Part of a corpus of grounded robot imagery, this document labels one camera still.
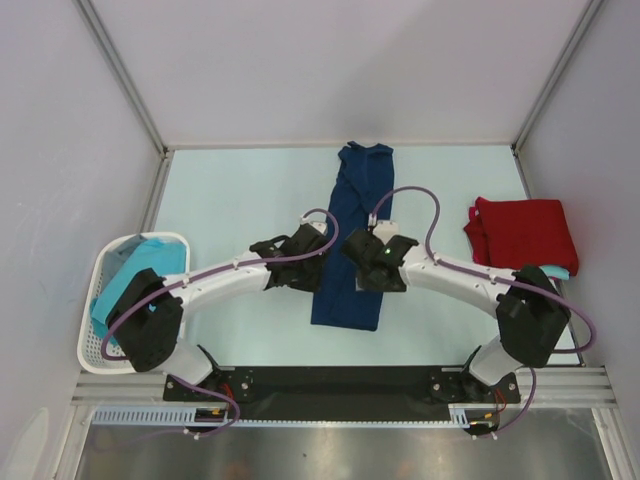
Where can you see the navy blue t shirt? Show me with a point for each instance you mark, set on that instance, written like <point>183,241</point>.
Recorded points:
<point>365,175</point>

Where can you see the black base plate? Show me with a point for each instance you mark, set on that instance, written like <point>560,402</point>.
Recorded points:
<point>357,394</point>

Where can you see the light blue cable duct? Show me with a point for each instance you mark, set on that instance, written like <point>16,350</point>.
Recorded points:
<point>160,416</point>

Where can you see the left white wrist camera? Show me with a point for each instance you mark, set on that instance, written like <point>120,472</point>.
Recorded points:
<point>320,226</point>

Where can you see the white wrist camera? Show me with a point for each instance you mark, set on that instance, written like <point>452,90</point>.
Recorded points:
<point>320,226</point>
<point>384,230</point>

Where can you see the folded light blue t shirt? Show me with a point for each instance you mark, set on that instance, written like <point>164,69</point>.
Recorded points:
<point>556,272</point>

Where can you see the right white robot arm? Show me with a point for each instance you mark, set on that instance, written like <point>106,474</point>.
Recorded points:
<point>530,315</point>

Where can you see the white laundry basket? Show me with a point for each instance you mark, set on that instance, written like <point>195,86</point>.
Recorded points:
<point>89,345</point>

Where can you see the turquoise t shirt in basket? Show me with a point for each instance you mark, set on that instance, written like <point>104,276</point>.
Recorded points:
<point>164,256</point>

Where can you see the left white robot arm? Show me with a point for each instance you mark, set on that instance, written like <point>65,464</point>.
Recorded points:
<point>148,317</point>

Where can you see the aluminium frame rail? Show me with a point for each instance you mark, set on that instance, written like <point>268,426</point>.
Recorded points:
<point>556,387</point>

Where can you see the folded red t shirt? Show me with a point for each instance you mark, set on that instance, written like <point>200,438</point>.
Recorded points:
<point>513,234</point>

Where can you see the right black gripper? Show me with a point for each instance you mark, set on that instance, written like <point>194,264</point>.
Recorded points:
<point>363,280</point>

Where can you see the grey shirt in basket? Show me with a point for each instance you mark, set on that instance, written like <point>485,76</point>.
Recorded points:
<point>115,258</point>

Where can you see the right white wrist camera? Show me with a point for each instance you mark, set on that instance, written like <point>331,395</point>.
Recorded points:
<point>384,230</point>

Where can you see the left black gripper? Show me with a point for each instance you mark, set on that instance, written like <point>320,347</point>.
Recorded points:
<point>313,282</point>

